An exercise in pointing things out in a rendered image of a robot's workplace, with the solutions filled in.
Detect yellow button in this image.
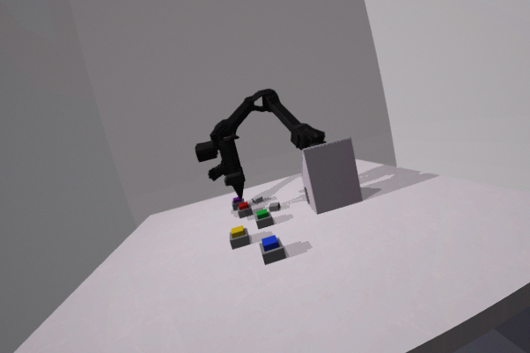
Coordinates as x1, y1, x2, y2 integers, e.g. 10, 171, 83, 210
230, 225, 250, 250

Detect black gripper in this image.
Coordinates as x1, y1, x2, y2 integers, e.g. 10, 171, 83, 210
221, 152, 246, 199

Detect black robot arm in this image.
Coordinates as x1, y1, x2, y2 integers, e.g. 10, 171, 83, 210
195, 89, 326, 181

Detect blue button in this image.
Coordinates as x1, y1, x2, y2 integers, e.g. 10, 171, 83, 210
259, 235, 286, 265

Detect red button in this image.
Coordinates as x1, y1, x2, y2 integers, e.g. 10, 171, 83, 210
237, 202, 253, 218

